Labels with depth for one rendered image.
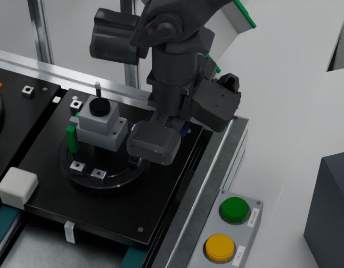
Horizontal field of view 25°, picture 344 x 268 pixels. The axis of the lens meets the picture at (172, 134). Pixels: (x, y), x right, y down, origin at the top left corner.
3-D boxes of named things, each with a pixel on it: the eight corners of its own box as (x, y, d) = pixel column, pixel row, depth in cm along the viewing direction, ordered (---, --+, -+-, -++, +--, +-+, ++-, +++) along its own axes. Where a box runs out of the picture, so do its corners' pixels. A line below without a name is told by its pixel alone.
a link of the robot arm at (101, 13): (197, -22, 92) (101, -38, 94) (181, 22, 87) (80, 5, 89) (194, 48, 101) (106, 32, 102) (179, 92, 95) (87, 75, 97)
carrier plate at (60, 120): (204, 133, 125) (204, 125, 124) (148, 252, 111) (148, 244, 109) (70, 95, 131) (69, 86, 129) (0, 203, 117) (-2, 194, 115)
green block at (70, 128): (79, 148, 118) (76, 126, 115) (76, 153, 118) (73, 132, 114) (72, 145, 119) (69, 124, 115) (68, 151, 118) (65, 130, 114)
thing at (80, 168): (86, 169, 116) (86, 163, 114) (82, 177, 115) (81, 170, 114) (74, 166, 116) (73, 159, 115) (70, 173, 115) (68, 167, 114)
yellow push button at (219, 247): (236, 245, 111) (237, 238, 110) (228, 268, 109) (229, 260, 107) (210, 237, 112) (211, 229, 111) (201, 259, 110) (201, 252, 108)
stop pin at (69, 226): (78, 237, 115) (75, 222, 112) (74, 244, 115) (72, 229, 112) (70, 235, 116) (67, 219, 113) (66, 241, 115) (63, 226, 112)
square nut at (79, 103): (83, 106, 127) (82, 101, 126) (79, 112, 126) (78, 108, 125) (74, 103, 127) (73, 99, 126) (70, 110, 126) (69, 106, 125)
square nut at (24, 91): (35, 91, 129) (34, 87, 128) (30, 98, 128) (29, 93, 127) (26, 89, 129) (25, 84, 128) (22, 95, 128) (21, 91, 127)
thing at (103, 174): (107, 177, 115) (106, 171, 114) (103, 185, 114) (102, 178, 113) (95, 173, 115) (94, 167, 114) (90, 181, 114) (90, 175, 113)
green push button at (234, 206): (251, 208, 116) (252, 200, 114) (243, 229, 113) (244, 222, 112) (226, 200, 117) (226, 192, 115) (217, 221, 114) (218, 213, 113)
